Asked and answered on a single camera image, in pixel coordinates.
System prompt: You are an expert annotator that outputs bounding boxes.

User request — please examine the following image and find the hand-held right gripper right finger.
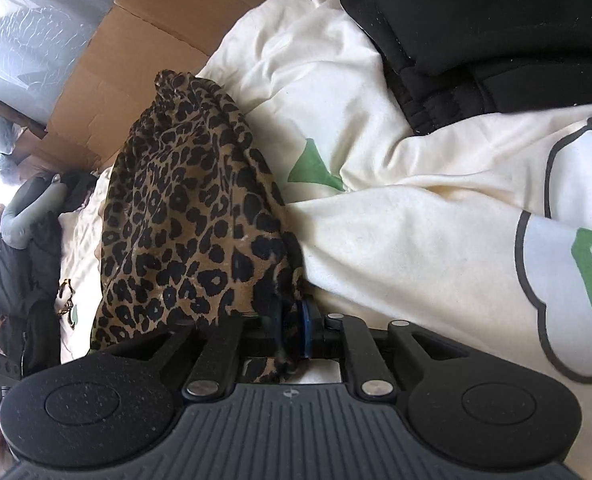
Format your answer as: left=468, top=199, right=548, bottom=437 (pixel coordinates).
left=300, top=301, right=469, bottom=401

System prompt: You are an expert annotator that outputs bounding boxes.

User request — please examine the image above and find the clear plastic sheeting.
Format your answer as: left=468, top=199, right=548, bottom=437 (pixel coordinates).
left=0, top=0, right=147, bottom=157

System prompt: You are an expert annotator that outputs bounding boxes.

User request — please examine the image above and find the leopard print garment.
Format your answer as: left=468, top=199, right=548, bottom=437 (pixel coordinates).
left=90, top=70, right=309, bottom=386

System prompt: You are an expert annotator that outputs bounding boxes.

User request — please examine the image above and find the cream printed blanket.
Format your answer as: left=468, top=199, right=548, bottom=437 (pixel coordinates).
left=56, top=0, right=592, bottom=480

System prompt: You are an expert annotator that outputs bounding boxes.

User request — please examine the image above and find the grey plush doll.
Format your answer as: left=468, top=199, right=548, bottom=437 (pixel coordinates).
left=0, top=175, right=71, bottom=252

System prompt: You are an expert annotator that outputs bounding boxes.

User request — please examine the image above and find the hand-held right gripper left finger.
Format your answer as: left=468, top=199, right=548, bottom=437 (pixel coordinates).
left=121, top=312, right=281, bottom=402

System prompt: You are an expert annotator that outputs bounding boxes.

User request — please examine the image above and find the black folded garment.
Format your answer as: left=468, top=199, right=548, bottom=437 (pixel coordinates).
left=340, top=0, right=592, bottom=137

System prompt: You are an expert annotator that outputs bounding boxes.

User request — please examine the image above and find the grey fluffy item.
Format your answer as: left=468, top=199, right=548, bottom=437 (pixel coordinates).
left=0, top=152, right=29, bottom=186

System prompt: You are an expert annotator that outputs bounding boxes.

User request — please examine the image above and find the beaded cord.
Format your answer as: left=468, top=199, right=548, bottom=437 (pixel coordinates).
left=56, top=279, right=80, bottom=330

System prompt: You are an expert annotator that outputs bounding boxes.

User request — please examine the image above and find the brown cardboard sheet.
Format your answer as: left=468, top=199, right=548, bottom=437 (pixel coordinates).
left=13, top=0, right=327, bottom=181

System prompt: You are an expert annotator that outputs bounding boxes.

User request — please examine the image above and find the brown cardboard box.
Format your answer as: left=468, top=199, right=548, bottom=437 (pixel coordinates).
left=11, top=127, right=52, bottom=176

